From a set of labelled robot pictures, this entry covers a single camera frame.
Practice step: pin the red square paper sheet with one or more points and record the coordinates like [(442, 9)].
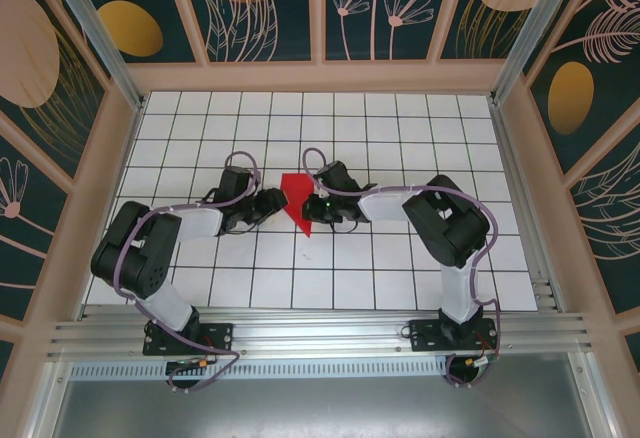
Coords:
[(297, 193)]

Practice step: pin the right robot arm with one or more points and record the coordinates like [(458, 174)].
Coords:
[(450, 228)]

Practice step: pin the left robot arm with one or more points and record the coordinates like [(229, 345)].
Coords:
[(145, 253)]

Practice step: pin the grey metal sheet panel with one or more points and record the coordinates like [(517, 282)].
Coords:
[(320, 408)]

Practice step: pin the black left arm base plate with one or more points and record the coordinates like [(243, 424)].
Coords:
[(220, 335)]

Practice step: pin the aluminium mounting rail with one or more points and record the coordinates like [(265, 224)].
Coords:
[(320, 328)]

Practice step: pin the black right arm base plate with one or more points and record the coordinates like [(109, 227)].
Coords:
[(425, 335)]

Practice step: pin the aluminium side rail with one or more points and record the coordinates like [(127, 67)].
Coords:
[(520, 183)]

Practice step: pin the aluminium frame post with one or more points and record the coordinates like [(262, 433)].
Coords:
[(92, 18), (536, 18)]

